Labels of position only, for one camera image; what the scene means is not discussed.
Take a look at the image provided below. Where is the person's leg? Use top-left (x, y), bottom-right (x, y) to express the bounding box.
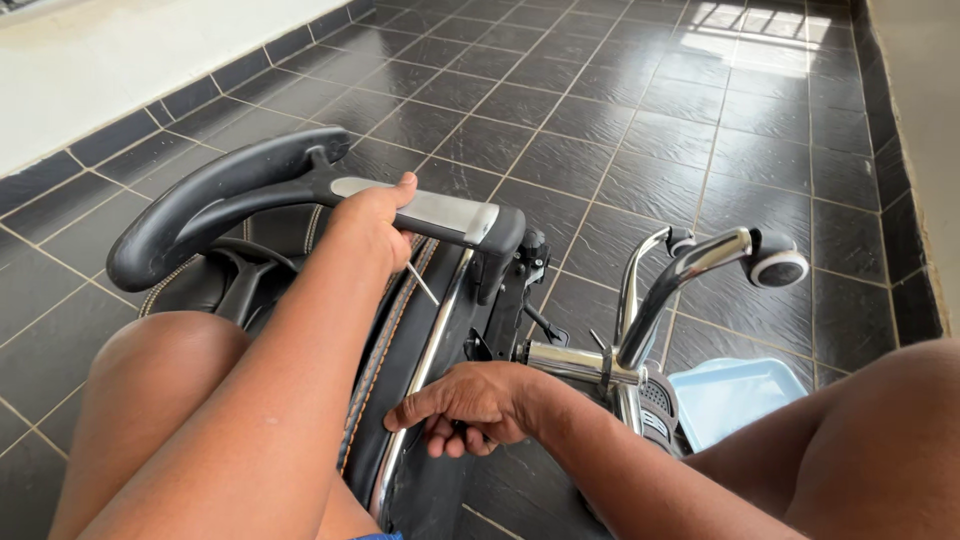
top-left (681, 337), bottom-right (960, 540)
top-left (48, 310), bottom-right (385, 540)

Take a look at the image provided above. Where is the black chair armrest silver plate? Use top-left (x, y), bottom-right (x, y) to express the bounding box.
top-left (106, 126), bottom-right (527, 306)

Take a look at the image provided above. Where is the chrome chair frame tube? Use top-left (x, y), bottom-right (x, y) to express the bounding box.
top-left (370, 247), bottom-right (478, 528)

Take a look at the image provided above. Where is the person's left hand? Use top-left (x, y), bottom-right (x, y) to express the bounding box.
top-left (327, 171), bottom-right (419, 277)

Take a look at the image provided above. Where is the chrome chair star base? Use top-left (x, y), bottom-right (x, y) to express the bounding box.
top-left (517, 225), bottom-right (755, 438)

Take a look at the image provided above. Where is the black chair tilt mechanism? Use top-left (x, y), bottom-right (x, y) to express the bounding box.
top-left (463, 228), bottom-right (571, 364)

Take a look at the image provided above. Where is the thin metal tool rod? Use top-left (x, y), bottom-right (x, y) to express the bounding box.
top-left (405, 261), bottom-right (441, 308)

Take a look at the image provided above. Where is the person's right hand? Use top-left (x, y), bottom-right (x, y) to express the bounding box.
top-left (383, 361), bottom-right (558, 459)

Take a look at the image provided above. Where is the light blue plastic tray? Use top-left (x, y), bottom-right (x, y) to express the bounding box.
top-left (666, 357), bottom-right (810, 454)

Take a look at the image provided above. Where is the person's right leg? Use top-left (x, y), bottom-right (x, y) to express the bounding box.
top-left (681, 337), bottom-right (960, 540)

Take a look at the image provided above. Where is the person's left leg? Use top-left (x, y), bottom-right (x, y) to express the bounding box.
top-left (48, 310), bottom-right (385, 540)

